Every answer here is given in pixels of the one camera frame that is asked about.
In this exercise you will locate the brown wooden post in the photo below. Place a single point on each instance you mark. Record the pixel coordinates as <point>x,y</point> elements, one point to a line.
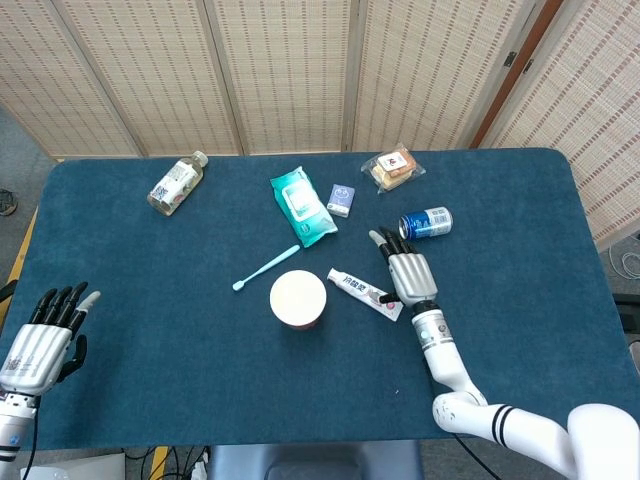
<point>500,100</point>

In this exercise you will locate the wrapped sandwich cake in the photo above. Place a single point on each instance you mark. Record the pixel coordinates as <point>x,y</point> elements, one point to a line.
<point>392,167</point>

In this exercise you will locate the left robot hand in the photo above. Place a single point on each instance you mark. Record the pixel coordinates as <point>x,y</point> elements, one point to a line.
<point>30,355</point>

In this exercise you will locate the white floor box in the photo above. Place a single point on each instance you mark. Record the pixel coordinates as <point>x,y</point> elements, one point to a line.
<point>75,470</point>

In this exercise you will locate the light blue toothbrush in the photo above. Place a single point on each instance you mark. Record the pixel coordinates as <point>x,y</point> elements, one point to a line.
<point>265,268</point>

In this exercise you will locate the wide bamboo folding screen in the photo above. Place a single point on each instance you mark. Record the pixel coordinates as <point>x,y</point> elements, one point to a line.
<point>285,75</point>

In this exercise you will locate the red paper noodle cup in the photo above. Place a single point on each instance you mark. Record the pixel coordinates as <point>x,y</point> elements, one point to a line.
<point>297,297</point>

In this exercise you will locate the narrow bamboo screen panel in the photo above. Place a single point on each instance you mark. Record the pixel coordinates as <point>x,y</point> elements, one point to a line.
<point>590,100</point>

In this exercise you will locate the black frame bar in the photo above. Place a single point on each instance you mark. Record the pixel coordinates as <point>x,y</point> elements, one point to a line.
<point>7,291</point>

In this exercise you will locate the blue drink can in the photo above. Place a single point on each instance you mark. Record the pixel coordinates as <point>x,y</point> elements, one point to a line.
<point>430,222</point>

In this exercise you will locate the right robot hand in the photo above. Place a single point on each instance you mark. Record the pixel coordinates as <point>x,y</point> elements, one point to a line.
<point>412,277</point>

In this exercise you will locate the small purple tissue pack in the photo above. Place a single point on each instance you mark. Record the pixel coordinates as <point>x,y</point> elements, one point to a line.
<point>341,200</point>

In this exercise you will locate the metal screen hinge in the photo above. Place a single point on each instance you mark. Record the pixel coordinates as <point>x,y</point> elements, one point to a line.
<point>527,66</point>
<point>509,59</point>

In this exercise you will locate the white power strip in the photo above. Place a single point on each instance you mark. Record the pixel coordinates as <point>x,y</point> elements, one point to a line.
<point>199,471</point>

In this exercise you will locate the teal wet wipes pack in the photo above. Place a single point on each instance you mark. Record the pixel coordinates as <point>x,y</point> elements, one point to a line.
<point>302,207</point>

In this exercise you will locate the white toothpaste tube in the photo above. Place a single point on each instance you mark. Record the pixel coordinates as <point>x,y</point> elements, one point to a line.
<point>350,282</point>

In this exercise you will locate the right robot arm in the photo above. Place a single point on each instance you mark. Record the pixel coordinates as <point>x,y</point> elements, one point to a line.
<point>445,360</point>

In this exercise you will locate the yellow drink plastic bottle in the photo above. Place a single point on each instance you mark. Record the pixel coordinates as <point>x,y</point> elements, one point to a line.
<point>175,185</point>

